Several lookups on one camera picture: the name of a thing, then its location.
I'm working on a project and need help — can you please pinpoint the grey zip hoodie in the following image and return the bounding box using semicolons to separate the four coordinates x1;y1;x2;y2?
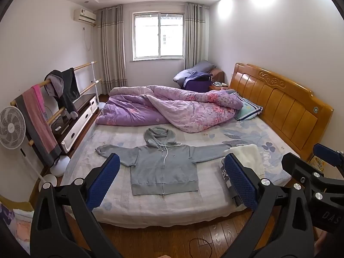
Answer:
96;127;230;196

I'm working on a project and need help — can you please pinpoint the wooden bar clothes rack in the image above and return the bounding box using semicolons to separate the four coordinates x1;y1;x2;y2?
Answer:
10;60;103;147

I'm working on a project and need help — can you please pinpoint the person's right hand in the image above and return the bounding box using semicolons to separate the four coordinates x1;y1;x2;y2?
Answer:
314;228;334;257

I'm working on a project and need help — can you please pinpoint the yellow packet by headboard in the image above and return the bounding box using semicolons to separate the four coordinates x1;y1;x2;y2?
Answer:
309;155;327;172

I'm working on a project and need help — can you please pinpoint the patterned cloth bottom left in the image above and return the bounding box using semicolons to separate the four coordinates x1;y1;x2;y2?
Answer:
1;201;34;255

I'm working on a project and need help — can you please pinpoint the wooden headboard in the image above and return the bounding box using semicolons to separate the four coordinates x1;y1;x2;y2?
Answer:
230;63;333;161

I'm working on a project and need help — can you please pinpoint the bed with pale floral sheet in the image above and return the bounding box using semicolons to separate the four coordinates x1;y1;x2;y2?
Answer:
62;118;292;228

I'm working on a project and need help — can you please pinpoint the white folded garment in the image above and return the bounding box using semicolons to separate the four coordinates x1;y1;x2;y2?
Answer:
228;144;265;178

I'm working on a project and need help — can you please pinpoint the white dark-top TV cabinet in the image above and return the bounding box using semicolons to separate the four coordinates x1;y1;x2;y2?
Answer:
51;93;98;154

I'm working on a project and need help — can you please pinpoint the teal blue-trimmed pillow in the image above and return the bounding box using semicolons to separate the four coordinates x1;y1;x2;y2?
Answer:
234;92;263;121

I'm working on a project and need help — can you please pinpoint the white standing fan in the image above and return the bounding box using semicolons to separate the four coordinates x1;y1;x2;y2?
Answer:
1;106;57;192

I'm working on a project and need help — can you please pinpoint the pink grey striped towel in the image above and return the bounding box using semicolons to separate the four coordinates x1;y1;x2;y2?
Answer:
15;87;62;167

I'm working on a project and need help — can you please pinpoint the black jacket on rack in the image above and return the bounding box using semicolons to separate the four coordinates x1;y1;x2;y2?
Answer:
44;68;80;119

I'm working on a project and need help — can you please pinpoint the wooden nightstand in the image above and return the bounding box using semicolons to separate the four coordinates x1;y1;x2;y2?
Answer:
209;68;229;91

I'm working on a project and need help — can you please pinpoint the purple floral duvet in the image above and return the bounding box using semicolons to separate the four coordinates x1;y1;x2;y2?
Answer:
96;85;243;133

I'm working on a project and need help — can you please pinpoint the blue grey pillow pile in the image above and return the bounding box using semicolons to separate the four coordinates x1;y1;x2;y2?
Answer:
173;61;216;93

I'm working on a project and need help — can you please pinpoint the left grey striped curtain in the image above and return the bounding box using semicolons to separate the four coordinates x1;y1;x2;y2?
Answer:
96;5;127;94

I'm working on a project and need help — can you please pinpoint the grey striped curtain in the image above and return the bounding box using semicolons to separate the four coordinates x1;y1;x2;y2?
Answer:
184;3;206;69
96;5;127;94

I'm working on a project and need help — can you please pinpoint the right grey striped curtain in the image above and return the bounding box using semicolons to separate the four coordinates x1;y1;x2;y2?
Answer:
184;3;206;69

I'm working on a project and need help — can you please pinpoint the black cable on floor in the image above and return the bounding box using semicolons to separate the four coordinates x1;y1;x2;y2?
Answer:
188;237;216;258

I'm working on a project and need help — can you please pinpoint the white wall air conditioner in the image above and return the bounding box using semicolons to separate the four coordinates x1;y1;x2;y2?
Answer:
74;8;96;25

